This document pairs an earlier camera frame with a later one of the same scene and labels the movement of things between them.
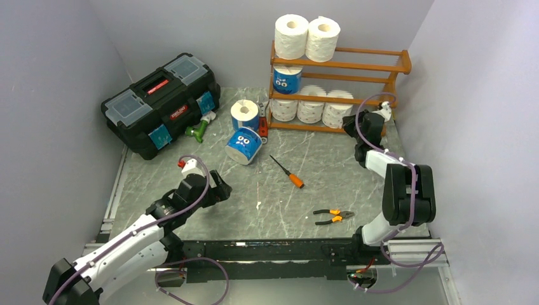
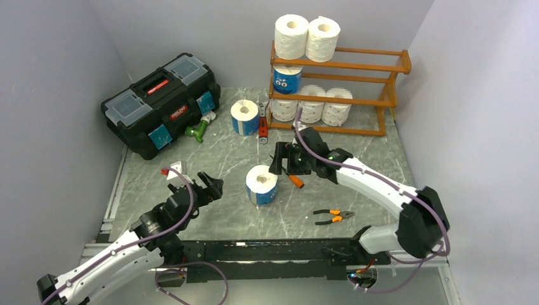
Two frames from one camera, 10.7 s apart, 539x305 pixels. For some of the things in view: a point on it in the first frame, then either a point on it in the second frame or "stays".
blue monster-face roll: x=243 y=145 to x=261 y=185
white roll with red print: x=283 y=110 stays
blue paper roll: x=287 y=79 stays
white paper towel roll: x=311 y=112 stays
